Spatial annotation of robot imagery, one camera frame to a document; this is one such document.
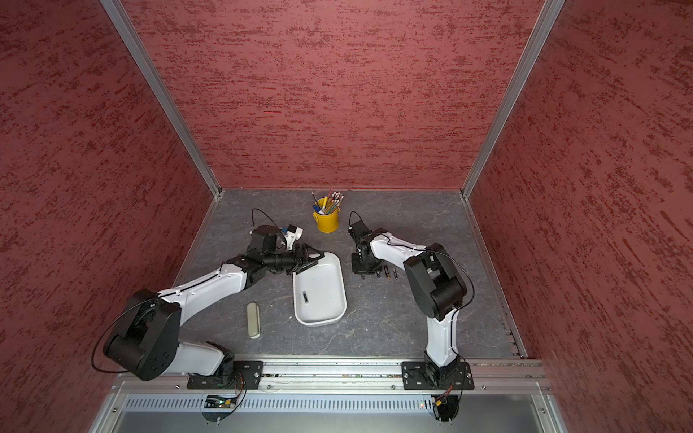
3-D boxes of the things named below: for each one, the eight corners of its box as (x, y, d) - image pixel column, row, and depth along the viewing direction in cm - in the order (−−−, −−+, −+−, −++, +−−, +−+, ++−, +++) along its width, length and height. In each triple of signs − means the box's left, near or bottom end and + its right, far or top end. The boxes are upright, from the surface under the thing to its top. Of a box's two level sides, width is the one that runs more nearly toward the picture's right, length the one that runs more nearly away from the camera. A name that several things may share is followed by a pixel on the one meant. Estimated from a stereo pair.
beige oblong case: (250, 340, 82) (246, 336, 79) (250, 307, 89) (246, 302, 86) (260, 337, 83) (257, 334, 80) (260, 305, 89) (256, 300, 86)
